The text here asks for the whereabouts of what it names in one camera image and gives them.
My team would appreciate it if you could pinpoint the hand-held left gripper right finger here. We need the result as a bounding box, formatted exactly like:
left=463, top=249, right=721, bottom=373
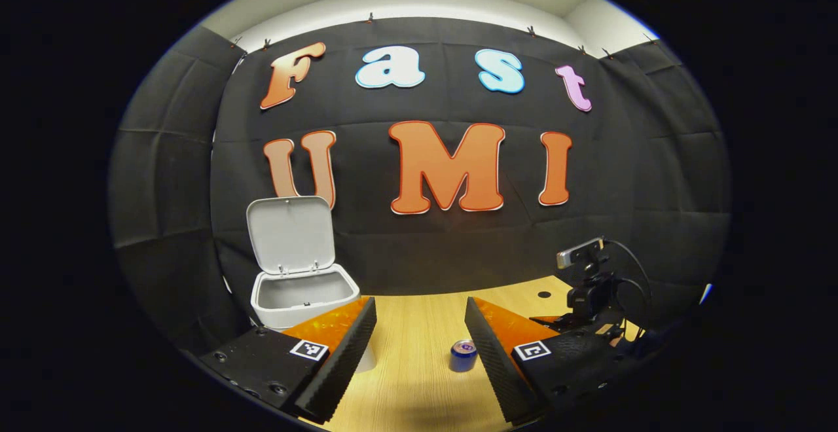
left=464, top=297, right=649, bottom=426

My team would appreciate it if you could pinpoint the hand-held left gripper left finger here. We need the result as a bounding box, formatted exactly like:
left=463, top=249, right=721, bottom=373
left=196, top=297, right=378, bottom=425

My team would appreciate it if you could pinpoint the blue pop can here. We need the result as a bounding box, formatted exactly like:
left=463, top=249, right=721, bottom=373
left=449, top=339, right=479, bottom=372

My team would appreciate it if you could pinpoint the white desktop garbage bin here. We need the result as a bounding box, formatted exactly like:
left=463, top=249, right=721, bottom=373
left=246, top=195, right=377, bottom=374

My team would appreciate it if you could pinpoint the wooden desktop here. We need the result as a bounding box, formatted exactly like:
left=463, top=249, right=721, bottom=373
left=324, top=275, right=646, bottom=432

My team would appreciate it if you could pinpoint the black backdrop cloth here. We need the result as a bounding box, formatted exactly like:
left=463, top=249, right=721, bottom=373
left=108, top=16, right=733, bottom=354

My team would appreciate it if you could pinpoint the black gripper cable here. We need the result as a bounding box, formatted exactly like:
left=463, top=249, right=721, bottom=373
left=602, top=239, right=655, bottom=341

